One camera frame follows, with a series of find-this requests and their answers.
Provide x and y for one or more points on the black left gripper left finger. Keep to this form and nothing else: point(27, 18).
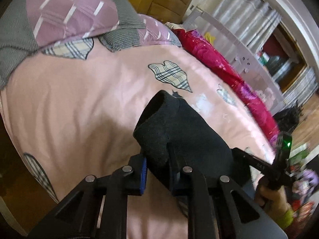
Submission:
point(96, 207)

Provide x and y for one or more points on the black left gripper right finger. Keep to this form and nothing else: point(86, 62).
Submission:
point(219, 208)

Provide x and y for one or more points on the black pants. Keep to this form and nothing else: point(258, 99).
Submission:
point(173, 135)

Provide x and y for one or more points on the right hand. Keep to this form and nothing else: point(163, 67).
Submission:
point(274, 202)

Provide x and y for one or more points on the black fluffy garment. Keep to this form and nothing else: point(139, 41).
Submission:
point(288, 119)

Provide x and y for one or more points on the pink heart print bedsheet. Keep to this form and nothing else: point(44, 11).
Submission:
point(69, 118)

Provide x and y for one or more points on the red floral quilt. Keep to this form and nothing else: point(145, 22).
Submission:
point(202, 50)

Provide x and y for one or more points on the purple grey patchwork pillow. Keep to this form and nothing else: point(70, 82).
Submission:
point(30, 25)

